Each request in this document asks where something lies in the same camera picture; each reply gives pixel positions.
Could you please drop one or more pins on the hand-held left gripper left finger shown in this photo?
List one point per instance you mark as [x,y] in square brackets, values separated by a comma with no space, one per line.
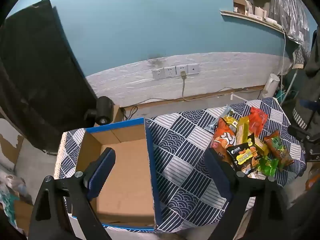
[102,170]

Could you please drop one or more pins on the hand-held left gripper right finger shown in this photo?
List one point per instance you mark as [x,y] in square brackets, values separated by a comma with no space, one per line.
[217,170]

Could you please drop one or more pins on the cardboard box with blue rim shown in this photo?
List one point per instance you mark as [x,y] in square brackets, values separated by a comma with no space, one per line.
[125,160]

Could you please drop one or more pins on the black snack packet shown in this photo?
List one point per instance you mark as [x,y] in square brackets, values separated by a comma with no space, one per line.
[242,155]

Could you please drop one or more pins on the large orange chip bag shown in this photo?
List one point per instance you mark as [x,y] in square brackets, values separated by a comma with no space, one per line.
[225,137]

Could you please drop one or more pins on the brown orange snack packet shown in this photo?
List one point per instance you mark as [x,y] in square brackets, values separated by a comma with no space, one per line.
[278,147]

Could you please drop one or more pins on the green snack packet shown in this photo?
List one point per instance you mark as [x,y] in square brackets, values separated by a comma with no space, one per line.
[268,166]

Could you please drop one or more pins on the small yellow snack packet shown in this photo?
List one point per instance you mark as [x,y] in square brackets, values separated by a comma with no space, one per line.
[261,146]

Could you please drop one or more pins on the red snack packet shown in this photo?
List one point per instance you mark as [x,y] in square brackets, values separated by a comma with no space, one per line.
[257,122]

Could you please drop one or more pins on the orange plastic bag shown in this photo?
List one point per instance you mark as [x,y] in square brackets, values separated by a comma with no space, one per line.
[313,177]

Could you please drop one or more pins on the long yellow snack packet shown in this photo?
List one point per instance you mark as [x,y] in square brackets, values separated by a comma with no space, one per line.
[242,130]

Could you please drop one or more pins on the navy white patterned tablecloth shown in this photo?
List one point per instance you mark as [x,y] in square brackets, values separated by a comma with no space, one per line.
[180,140]

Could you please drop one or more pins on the gold foil snack packet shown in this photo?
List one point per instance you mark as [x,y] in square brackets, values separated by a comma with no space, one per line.
[228,121]

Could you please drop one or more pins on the silver foil snack packet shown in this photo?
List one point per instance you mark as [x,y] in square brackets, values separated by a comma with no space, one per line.
[225,112]

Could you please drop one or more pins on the black cylindrical lamp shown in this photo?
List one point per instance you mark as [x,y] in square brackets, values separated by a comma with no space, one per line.
[103,110]

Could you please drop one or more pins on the dark green jacket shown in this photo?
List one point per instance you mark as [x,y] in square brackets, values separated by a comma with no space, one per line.
[312,85]

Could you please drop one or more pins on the grey clothing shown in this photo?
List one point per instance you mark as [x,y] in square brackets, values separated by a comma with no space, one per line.
[305,212]

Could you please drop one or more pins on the white kettle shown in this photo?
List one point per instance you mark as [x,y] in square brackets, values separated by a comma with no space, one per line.
[271,85]

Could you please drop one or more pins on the grey patterned cloth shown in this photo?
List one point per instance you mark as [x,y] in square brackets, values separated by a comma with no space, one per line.
[298,55]

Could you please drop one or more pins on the teal white cloth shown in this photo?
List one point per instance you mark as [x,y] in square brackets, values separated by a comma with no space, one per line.
[10,192]

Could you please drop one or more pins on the black fabric panel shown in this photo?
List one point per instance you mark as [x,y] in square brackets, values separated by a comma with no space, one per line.
[37,75]

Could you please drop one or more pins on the silver foil sheet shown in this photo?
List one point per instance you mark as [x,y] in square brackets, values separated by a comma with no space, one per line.
[290,7]

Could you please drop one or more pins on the white cardboard box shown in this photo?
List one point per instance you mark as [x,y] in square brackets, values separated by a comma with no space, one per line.
[260,12]

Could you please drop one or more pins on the white metal frame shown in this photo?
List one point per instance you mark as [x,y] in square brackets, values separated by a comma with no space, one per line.
[237,96]

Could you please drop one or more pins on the white wall socket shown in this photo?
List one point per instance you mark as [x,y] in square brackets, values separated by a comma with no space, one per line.
[169,71]
[178,68]
[193,69]
[157,73]

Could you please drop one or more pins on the white wall shelf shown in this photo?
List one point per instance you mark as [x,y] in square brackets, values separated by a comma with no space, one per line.
[250,19]

